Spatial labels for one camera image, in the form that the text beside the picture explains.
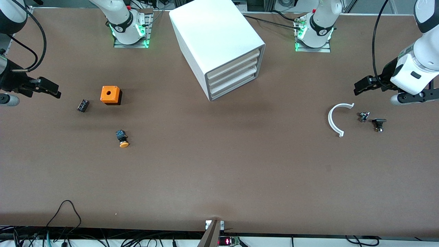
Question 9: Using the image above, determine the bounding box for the white plastic drawer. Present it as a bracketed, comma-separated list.
[207, 49, 260, 80]
[209, 66, 258, 93]
[208, 58, 258, 87]
[210, 74, 257, 99]

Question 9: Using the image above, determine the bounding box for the orange push button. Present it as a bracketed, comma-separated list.
[116, 129, 130, 148]

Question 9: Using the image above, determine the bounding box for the white drawer cabinet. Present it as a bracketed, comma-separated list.
[169, 0, 266, 102]

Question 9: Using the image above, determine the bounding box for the white curved plastic piece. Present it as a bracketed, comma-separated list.
[328, 103, 355, 138]

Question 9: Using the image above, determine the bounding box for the orange box with hole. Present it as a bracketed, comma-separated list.
[100, 86, 122, 106]

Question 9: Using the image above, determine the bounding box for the black switch component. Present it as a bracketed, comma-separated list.
[372, 118, 387, 133]

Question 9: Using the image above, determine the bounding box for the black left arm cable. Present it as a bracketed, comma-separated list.
[372, 0, 391, 87]

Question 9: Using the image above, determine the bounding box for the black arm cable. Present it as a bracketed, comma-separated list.
[372, 0, 391, 87]
[5, 0, 47, 72]

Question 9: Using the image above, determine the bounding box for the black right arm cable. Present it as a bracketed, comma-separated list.
[5, 0, 47, 72]

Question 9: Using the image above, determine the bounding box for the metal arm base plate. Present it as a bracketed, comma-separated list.
[294, 17, 332, 53]
[113, 13, 152, 48]

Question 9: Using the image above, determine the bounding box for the black looped cable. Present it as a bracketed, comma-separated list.
[46, 200, 82, 229]

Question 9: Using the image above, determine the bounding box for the black cable on table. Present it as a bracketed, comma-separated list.
[243, 10, 303, 31]

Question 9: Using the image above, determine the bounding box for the black floor cable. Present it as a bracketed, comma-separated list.
[345, 235, 380, 247]

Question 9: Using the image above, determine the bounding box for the tangled black cable bundle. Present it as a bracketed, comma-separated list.
[0, 226, 206, 247]

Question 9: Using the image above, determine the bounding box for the grey aluminium mount bar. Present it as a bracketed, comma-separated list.
[197, 220, 225, 247]

